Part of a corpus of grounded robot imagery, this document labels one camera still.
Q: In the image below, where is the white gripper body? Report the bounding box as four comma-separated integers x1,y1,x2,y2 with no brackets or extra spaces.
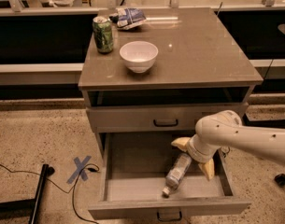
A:
187,134,220,163

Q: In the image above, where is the closed grey upper drawer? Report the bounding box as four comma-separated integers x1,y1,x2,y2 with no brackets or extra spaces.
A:
86,103,249,133

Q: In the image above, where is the black stand leg left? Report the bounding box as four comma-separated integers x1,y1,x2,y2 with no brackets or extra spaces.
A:
0,164,54,224

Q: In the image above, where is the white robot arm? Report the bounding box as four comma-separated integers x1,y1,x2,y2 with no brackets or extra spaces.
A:
171,110,285,180

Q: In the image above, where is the blue tape cross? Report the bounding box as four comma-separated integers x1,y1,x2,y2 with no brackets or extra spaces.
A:
66,156,91,184

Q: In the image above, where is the open grey middle drawer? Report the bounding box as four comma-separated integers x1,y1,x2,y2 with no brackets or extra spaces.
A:
89,132,250,222

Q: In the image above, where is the clear blue plastic bottle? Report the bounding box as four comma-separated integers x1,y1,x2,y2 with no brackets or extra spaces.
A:
162,153,192,197

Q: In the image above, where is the grey drawer cabinet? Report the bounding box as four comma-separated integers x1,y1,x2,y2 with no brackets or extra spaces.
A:
78,7,264,156

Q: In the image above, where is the black caster foot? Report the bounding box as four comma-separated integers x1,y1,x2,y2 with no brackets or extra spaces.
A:
274,174,285,187

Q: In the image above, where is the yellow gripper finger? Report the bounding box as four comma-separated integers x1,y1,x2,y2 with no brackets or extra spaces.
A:
198,159,215,181
171,137,190,151

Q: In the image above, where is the blue white chip bag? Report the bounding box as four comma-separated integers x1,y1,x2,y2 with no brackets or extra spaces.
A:
109,7,147,30

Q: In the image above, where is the green soda can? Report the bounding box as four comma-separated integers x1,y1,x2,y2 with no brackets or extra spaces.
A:
93,16,113,53

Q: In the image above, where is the black floor cable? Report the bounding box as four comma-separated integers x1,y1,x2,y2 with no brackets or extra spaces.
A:
0,157,100,224

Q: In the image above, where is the white ceramic bowl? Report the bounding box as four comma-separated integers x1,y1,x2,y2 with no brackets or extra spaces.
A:
120,41,159,73

